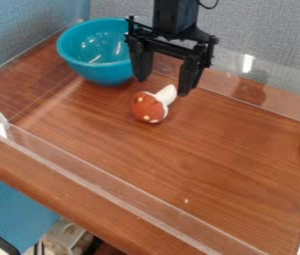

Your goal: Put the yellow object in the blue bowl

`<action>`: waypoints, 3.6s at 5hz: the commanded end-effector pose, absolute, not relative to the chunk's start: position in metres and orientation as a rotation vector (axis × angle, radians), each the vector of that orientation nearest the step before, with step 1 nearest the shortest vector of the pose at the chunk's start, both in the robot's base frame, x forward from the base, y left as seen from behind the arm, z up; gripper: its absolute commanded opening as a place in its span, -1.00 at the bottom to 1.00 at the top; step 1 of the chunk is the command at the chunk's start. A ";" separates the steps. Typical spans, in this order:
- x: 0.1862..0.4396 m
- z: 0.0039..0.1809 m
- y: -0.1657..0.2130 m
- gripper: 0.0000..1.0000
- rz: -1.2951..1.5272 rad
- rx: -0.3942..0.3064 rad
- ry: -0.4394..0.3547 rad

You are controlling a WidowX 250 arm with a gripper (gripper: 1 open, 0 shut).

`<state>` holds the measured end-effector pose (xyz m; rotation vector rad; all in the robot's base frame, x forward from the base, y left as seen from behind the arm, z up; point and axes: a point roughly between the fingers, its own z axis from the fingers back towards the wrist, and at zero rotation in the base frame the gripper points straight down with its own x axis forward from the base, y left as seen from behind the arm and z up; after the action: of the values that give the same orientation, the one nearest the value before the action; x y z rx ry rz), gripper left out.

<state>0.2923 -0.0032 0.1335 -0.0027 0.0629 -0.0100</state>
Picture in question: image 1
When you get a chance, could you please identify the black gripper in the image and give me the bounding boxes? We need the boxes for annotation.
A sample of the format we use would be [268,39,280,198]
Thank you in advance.
[126,15,219,97]

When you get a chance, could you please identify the red white toy mushroom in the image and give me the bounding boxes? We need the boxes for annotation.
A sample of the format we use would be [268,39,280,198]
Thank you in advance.
[132,84,177,124]

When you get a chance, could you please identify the clear acrylic tray wall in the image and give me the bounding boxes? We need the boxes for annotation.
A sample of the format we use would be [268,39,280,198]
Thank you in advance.
[0,21,300,255]

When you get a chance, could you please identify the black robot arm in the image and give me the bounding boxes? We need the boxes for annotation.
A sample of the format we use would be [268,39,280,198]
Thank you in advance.
[126,0,219,97]

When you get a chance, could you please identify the grey power strip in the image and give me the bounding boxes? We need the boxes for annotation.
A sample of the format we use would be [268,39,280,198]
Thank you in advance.
[33,218,96,255]

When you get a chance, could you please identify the blue plastic bowl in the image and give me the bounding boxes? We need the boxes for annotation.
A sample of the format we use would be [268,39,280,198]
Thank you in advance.
[57,17,134,87]

